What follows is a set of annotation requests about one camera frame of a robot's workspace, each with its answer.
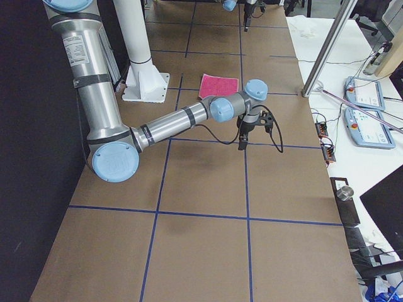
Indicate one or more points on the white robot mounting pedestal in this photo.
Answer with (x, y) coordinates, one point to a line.
(144, 82)

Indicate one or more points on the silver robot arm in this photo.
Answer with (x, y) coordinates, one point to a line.
(115, 146)
(229, 6)

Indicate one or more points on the upper orange connector board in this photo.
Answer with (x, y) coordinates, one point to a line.
(321, 128)

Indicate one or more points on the lower blue teach pendant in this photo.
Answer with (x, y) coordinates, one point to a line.
(366, 131)

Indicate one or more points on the blue plastic bag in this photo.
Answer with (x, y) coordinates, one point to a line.
(384, 294)

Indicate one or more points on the lower orange connector board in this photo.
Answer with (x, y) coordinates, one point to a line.
(328, 153)

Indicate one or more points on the pink towel with grey edge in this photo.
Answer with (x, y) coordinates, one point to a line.
(217, 86)

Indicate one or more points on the black flat bracket plate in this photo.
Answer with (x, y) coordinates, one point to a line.
(347, 209)

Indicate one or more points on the black monitor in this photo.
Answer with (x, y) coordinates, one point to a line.
(383, 203)

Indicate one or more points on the black office chair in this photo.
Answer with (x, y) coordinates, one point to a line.
(368, 9)

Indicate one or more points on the orange connector board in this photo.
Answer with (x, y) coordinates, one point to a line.
(321, 128)
(328, 153)

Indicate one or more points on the silver metal cylinder weight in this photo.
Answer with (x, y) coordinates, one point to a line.
(344, 193)

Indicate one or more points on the aluminium frame post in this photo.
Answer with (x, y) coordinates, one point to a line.
(331, 38)

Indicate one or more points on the upper blue teach pendant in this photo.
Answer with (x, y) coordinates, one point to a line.
(364, 93)

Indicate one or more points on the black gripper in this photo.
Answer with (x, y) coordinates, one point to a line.
(247, 10)
(245, 128)

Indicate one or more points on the blue teach pendant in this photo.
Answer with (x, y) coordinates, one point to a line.
(366, 131)
(364, 93)

